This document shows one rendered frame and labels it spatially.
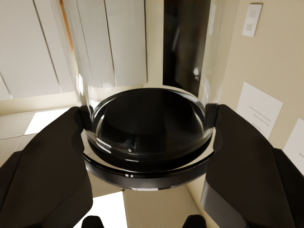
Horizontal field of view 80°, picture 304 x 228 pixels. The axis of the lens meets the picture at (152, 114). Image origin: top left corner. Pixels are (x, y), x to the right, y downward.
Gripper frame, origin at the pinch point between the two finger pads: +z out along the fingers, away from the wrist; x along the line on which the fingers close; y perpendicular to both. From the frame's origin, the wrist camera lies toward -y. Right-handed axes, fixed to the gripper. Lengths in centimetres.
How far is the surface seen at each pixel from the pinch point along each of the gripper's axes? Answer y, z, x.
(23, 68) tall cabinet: 62, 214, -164
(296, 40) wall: 5, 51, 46
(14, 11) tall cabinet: 0, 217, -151
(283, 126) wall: 34, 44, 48
